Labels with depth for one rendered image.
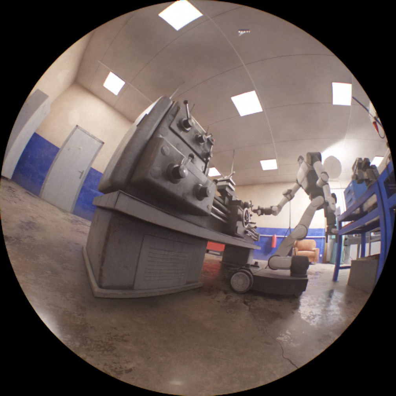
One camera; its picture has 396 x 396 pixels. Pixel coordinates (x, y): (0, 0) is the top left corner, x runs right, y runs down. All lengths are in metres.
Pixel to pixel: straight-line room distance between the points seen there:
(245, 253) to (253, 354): 2.25
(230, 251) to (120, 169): 2.46
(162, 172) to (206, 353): 0.71
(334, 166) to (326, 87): 2.29
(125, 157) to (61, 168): 3.37
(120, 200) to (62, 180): 3.46
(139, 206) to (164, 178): 0.17
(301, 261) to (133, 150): 1.42
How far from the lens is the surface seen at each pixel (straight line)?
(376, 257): 1.64
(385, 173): 1.24
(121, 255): 0.62
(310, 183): 1.40
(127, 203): 0.48
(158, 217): 0.55
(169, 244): 0.75
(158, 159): 0.58
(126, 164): 0.65
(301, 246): 5.15
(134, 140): 0.71
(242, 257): 2.63
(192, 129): 1.04
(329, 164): 4.74
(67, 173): 3.89
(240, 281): 1.13
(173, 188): 0.61
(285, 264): 1.22
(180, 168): 0.57
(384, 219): 1.26
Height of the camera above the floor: 0.38
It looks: 18 degrees up
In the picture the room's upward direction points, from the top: 13 degrees clockwise
